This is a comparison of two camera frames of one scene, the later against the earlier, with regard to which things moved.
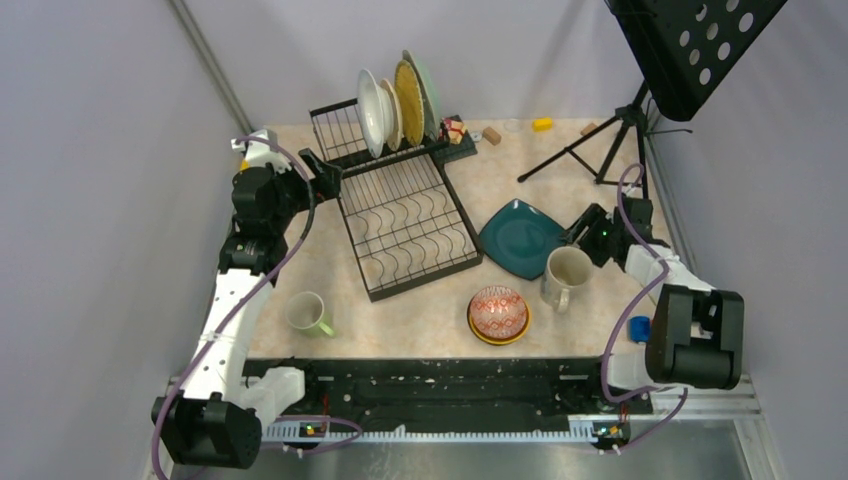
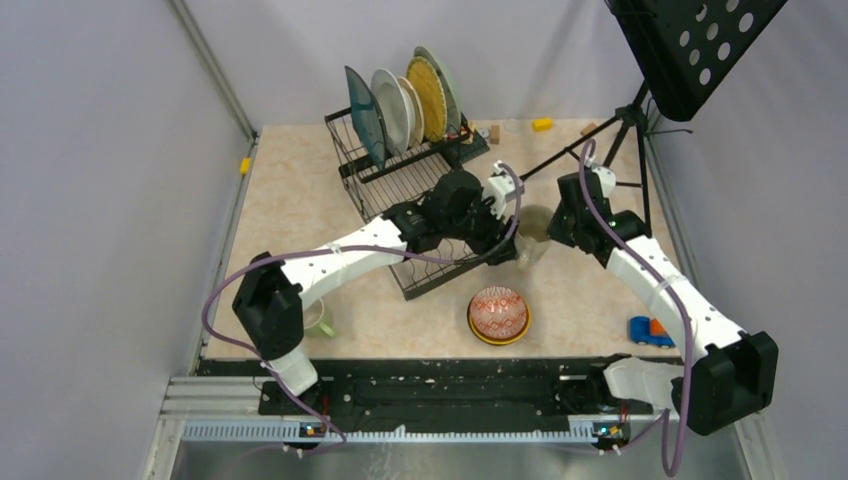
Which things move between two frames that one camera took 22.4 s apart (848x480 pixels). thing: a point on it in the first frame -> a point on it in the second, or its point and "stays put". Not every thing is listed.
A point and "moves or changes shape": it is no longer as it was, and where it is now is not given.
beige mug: x=566 y=269 -> x=534 y=223
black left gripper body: x=295 y=194 -> x=478 y=225
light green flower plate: x=429 y=122 -> x=453 y=115
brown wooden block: x=585 y=130 stays put
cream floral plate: x=397 y=122 -> x=407 y=85
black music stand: x=678 y=51 stays put
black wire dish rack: x=404 y=212 moves or changes shape
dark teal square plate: x=520 y=236 -> x=366 y=116
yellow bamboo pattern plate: x=409 y=102 -> x=421 y=71
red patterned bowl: x=498 y=312 stays put
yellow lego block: x=541 y=125 stays put
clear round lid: x=513 y=124 stays put
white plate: x=374 y=112 -> x=397 y=109
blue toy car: x=640 y=329 stays put
